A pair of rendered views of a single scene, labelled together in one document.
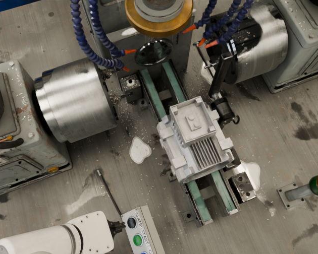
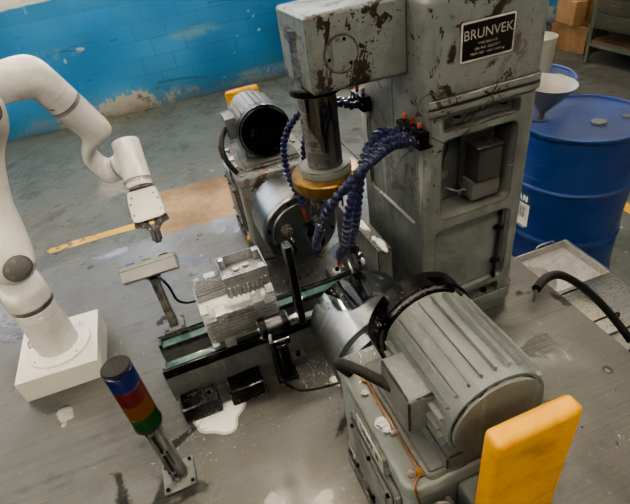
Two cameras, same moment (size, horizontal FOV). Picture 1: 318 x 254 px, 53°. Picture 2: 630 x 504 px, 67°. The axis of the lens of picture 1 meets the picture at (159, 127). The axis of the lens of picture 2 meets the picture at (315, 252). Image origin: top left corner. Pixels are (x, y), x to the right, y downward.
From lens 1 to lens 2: 1.26 m
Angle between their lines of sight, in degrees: 57
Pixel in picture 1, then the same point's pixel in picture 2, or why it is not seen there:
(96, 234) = (143, 204)
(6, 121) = (253, 163)
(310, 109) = not seen: outside the picture
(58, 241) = (133, 166)
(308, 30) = (358, 359)
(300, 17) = not seen: hidden behind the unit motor
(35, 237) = (136, 152)
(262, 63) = (325, 339)
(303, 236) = (120, 488)
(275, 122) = (296, 460)
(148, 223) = (158, 264)
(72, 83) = (285, 185)
